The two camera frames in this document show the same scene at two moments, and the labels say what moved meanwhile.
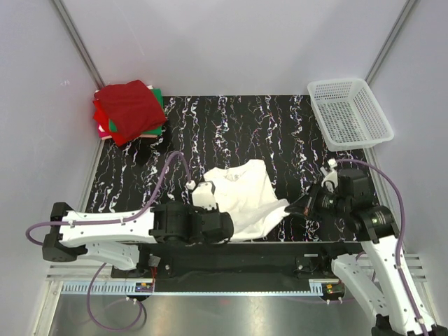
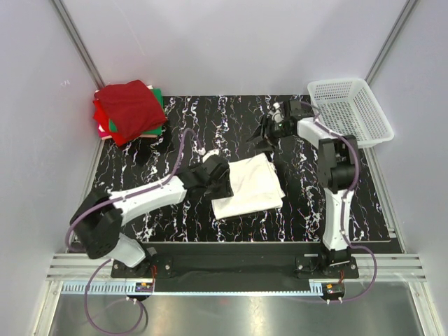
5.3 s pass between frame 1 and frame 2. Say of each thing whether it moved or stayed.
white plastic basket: stayed
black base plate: stayed
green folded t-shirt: stayed
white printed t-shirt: moved
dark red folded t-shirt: stayed
